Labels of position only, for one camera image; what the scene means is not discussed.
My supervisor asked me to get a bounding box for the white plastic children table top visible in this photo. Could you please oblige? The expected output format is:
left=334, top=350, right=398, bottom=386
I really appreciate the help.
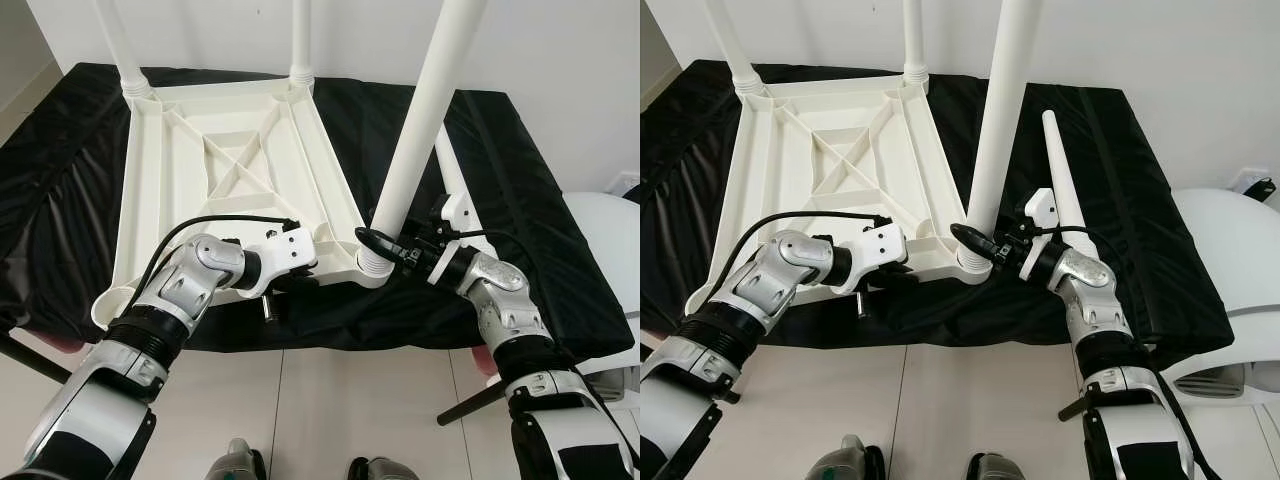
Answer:
left=699, top=74, right=994, bottom=312
left=89, top=77, right=394, bottom=332

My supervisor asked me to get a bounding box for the black table cover cloth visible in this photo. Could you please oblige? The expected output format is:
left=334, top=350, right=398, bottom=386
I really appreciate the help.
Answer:
left=0, top=61, right=638, bottom=362
left=640, top=59, right=1237, bottom=372

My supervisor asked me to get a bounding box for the grey robot left foot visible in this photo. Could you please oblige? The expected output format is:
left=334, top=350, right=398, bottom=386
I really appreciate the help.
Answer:
left=807, top=434, right=887, bottom=480
left=204, top=437, right=267, bottom=480

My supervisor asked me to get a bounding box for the white domed appliance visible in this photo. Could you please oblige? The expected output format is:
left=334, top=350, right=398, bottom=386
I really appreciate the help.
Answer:
left=1160, top=187, right=1280, bottom=407
left=564, top=191, right=641, bottom=402

